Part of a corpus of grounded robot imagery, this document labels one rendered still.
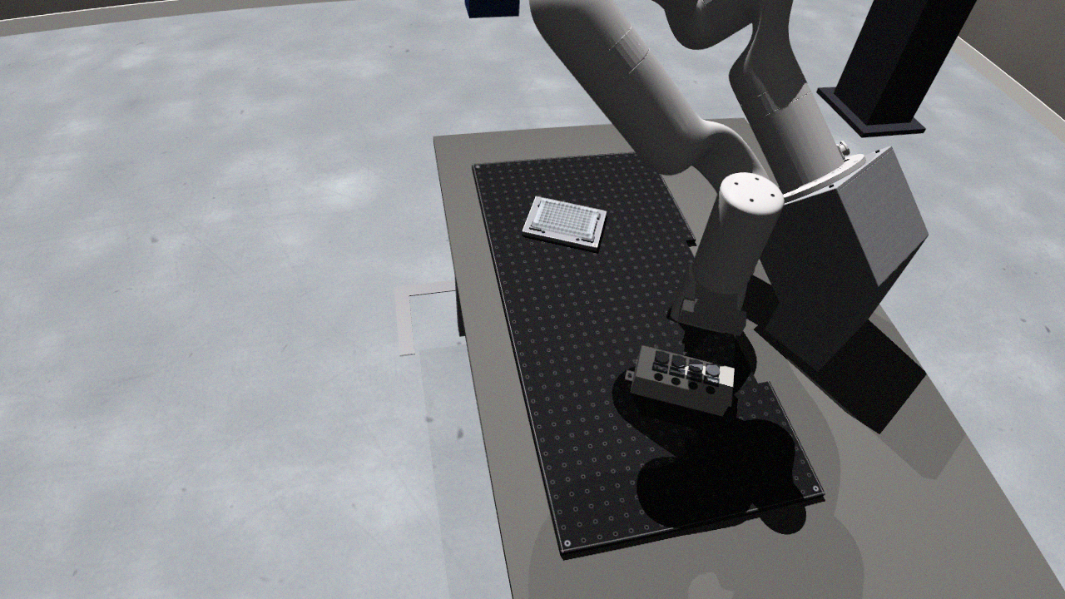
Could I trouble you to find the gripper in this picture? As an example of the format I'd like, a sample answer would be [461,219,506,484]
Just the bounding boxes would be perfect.
[666,262,748,354]

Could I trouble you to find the white operator panel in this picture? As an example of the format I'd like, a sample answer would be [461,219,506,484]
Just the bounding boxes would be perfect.
[625,345,735,416]

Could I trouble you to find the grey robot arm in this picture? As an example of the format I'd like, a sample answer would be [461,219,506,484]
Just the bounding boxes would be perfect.
[529,0,866,336]

